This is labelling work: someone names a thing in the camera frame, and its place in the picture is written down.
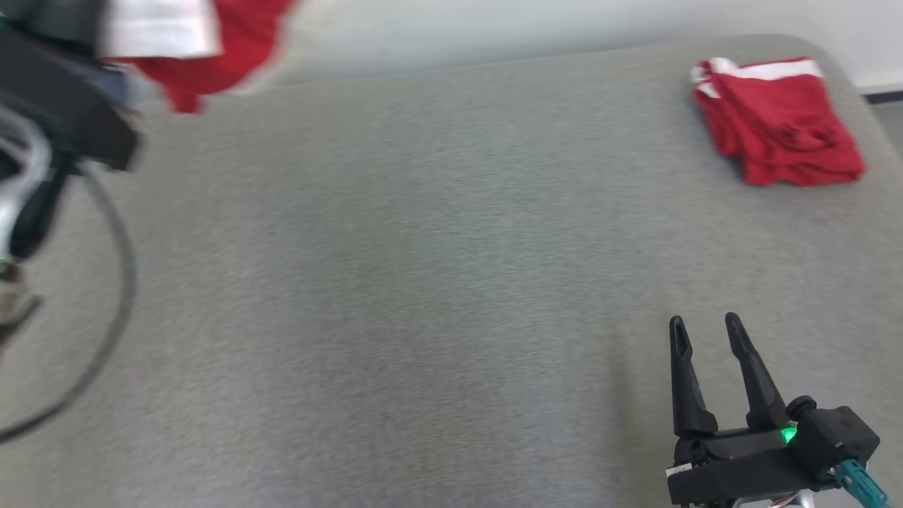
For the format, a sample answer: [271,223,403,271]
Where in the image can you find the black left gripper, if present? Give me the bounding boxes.
[0,32,140,170]

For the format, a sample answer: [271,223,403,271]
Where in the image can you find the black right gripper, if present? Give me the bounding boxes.
[665,311,838,506]

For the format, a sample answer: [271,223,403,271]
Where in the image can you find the red jersey with white sleeves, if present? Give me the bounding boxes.
[102,0,301,115]

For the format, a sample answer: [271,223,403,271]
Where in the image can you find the red shorts with white stripes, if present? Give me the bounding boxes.
[690,56,867,188]

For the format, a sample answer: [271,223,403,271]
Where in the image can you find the teal cable connector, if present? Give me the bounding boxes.
[832,459,891,506]

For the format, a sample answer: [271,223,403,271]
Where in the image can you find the thin black cable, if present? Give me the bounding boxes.
[0,161,137,444]

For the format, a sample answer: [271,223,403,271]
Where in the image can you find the white wall baseboard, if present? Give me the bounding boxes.
[854,71,903,105]

